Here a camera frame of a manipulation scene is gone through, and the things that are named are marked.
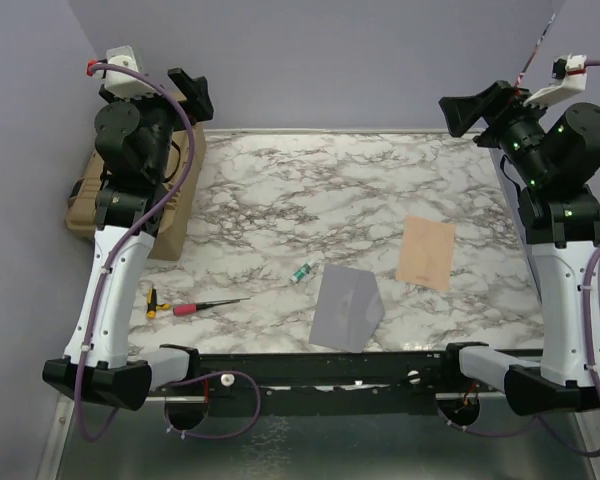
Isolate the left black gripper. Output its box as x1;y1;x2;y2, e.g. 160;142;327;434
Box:
101;67;212;181

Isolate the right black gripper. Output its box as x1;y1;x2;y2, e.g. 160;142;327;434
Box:
441;78;558;185

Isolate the tan paper letter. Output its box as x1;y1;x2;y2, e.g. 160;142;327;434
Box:
396;216;456;292

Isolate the green white glue stick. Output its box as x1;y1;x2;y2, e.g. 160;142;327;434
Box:
290;260;315;284

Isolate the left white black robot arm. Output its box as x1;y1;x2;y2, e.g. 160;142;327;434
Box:
42;63;214;411

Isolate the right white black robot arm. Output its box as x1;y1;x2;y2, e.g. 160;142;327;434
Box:
439;81;600;416

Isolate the tan plastic tool case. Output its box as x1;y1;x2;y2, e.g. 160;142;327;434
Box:
65;123;206;261

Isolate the yellow black small screwdriver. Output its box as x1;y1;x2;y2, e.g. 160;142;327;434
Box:
146;285;171;319

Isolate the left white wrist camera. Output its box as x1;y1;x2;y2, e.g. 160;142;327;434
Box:
87;44;146;96

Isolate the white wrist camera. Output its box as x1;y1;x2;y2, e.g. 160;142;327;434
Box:
87;44;146;96
523;54;587;109

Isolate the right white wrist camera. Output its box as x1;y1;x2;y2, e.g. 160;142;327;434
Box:
523;54;587;109

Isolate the red handled screwdriver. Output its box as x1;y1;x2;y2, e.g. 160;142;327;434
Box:
172;298;244;317

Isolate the black metal base rail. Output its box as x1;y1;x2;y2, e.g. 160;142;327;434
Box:
150;350;489;417

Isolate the aluminium frame rail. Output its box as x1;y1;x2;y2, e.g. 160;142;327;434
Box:
35;395;74;480

